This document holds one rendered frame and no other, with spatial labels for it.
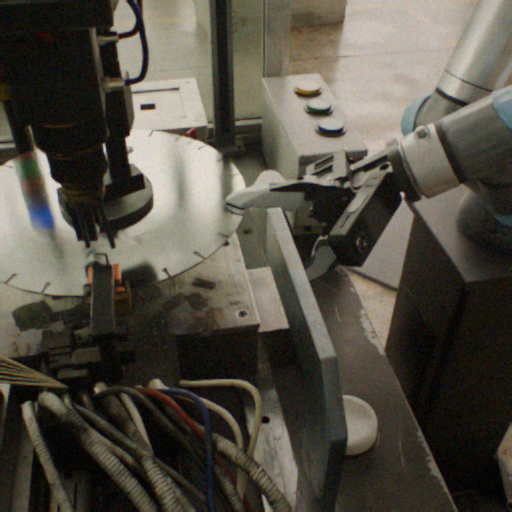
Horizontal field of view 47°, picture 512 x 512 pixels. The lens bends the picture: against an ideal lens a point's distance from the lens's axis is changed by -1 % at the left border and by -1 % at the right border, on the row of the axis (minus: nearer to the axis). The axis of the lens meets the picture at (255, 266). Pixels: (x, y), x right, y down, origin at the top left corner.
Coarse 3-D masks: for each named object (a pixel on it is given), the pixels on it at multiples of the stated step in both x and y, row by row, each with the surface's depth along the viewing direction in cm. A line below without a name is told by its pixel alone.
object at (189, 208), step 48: (144, 144) 80; (192, 144) 80; (0, 192) 71; (48, 192) 71; (192, 192) 71; (0, 240) 64; (48, 240) 64; (144, 240) 64; (192, 240) 64; (48, 288) 59
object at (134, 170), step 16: (112, 144) 57; (112, 160) 58; (128, 160) 59; (112, 176) 59; (128, 176) 60; (112, 192) 59; (128, 192) 60; (64, 208) 58; (96, 208) 61; (80, 240) 61; (96, 240) 61
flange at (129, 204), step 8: (144, 176) 72; (136, 192) 69; (144, 192) 69; (152, 192) 70; (112, 200) 68; (120, 200) 68; (128, 200) 68; (136, 200) 68; (144, 200) 68; (152, 200) 70; (104, 208) 67; (112, 208) 67; (120, 208) 67; (128, 208) 67; (136, 208) 67; (144, 208) 68; (64, 216) 67; (112, 216) 66; (120, 216) 66; (128, 216) 67; (136, 216) 67; (112, 224) 66
